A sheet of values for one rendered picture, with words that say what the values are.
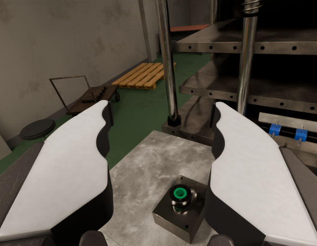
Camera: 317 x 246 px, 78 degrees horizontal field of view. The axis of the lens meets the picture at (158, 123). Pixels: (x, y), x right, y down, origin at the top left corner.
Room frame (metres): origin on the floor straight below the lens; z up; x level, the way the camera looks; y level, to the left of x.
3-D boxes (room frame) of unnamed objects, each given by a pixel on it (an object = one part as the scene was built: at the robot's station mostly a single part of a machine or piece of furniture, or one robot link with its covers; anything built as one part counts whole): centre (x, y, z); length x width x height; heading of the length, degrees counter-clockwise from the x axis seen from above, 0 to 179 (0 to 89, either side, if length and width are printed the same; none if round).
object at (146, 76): (4.34, 0.10, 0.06); 1.41 x 0.98 x 0.13; 148
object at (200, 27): (6.03, -1.14, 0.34); 1.26 x 0.65 x 0.67; 58
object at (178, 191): (0.46, -0.04, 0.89); 0.08 x 0.08 x 0.04
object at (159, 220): (0.46, -0.05, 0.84); 0.20 x 0.15 x 0.07; 140
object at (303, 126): (0.92, -0.77, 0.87); 0.50 x 0.27 x 0.17; 140
